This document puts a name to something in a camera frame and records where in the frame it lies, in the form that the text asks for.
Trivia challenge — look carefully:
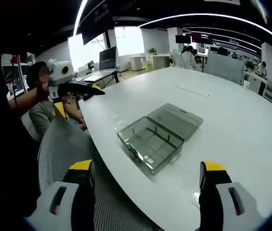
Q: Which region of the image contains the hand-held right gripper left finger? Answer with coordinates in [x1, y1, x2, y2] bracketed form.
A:
[26, 159, 96, 231]

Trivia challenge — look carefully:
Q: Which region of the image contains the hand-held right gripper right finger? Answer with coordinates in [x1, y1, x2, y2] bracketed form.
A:
[198, 161, 264, 231]

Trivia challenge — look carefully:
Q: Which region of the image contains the transparent grey guide fixture box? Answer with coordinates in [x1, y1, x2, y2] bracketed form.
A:
[116, 103, 204, 176]

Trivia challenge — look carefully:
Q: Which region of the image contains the dark transparent divider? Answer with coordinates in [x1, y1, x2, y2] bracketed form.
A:
[147, 127, 184, 149]

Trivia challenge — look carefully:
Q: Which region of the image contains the silver laptop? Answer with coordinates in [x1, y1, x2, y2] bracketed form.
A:
[82, 70, 109, 82]

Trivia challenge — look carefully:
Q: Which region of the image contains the black-legged desk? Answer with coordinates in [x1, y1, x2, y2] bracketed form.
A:
[97, 69, 124, 89]

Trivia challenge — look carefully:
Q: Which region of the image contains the dark computer monitor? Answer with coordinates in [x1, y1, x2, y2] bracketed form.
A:
[99, 46, 117, 71]

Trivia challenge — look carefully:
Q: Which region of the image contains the white mesh office chair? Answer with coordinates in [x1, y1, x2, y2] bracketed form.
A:
[37, 117, 156, 231]

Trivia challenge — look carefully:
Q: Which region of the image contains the curved ceiling light strip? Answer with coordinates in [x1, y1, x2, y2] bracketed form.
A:
[137, 13, 272, 46]
[73, 0, 90, 37]

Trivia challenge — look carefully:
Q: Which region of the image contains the white low cabinet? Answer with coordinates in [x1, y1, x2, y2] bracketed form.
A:
[129, 53, 171, 71]

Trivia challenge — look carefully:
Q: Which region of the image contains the grey partition panel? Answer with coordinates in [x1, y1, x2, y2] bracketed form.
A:
[203, 52, 244, 85]

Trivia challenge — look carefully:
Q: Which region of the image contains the wall screen with red band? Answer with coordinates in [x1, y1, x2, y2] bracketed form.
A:
[190, 31, 214, 46]

